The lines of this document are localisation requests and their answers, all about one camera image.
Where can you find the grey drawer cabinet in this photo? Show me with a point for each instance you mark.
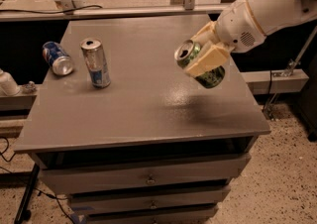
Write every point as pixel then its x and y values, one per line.
pixel 98 146

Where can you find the metal frame rail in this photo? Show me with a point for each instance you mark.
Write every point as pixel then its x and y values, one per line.
pixel 96 12

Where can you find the black stand leg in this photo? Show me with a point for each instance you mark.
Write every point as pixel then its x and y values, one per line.
pixel 23 213

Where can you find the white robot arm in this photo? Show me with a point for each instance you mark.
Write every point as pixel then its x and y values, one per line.
pixel 274 15

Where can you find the tall silver blue can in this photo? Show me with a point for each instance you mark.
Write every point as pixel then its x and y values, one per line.
pixel 96 62

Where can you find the green soda can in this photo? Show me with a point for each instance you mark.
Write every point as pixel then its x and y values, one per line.
pixel 203 63

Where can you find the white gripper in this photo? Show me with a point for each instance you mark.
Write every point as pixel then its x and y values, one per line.
pixel 237 27

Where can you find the blue soda can lying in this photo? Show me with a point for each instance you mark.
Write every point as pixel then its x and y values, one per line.
pixel 57 58

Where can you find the top drawer knob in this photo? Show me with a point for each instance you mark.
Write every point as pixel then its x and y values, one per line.
pixel 151 180

